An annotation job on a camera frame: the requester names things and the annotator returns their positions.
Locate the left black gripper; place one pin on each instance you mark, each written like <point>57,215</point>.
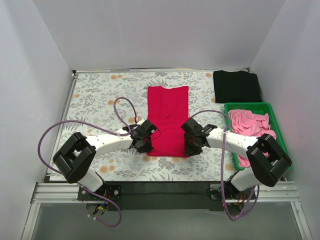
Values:
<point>144,145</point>

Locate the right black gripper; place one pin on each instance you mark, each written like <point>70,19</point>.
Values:
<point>191,146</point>

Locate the pink t shirt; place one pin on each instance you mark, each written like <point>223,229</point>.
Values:
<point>246,123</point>

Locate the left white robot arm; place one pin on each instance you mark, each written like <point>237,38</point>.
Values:
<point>75,156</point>

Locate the floral table mat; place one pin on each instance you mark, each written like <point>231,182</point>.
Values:
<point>110,99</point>

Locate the green plastic bin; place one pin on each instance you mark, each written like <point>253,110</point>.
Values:
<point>259,108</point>

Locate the red t shirt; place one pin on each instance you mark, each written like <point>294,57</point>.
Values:
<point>168,110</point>

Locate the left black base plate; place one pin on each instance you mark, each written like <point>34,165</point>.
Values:
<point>110,191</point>

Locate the folded black t shirt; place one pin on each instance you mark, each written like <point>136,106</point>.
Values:
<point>236,87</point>

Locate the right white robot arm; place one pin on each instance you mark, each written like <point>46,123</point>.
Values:
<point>268,162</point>

